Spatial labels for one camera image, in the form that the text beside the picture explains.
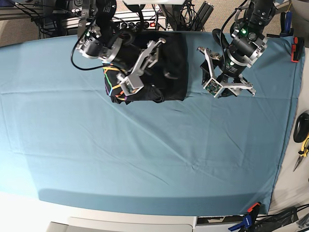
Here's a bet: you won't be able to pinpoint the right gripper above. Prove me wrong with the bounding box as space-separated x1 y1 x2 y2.
113 45 179 80

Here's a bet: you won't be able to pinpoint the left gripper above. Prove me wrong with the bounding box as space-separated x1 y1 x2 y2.
200 49 250 85

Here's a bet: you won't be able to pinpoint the dark grey T-shirt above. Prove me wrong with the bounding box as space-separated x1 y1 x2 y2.
103 31 188 104

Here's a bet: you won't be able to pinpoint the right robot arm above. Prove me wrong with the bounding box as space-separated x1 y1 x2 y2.
72 0 181 87

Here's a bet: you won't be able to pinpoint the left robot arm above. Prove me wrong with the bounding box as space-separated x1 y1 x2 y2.
212 0 276 83

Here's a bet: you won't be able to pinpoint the black extrusion piece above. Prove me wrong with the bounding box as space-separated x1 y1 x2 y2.
191 1 213 31

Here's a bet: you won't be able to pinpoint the orange black clamp top right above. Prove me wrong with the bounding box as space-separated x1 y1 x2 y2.
291 37 305 63

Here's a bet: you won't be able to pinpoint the orange black clamp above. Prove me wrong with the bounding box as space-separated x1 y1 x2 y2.
291 37 305 63
247 202 262 217

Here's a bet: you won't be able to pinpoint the blue clamp top right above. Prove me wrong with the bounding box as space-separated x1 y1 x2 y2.
280 11 294 37

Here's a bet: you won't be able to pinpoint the black computer mouse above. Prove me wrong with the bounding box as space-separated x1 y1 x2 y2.
293 112 309 143

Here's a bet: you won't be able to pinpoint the blue table cloth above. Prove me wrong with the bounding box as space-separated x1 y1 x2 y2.
0 32 304 216

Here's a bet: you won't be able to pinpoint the orange black clamp bottom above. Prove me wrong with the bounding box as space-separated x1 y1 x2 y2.
247 202 262 217

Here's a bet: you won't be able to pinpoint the blue black clamp bottom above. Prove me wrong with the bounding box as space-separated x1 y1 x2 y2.
228 215 253 232

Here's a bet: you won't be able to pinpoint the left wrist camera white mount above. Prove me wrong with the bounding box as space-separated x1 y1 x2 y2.
197 46 256 98

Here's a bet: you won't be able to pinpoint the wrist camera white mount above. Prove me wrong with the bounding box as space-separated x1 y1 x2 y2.
197 46 256 98
117 38 166 96

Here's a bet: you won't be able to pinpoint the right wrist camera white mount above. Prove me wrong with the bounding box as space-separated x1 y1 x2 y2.
117 38 166 96

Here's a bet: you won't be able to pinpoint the bundle of black cables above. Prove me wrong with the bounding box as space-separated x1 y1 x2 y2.
135 0 206 32

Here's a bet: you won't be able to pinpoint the yellow handled pliers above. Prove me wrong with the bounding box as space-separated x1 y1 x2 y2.
293 136 309 172

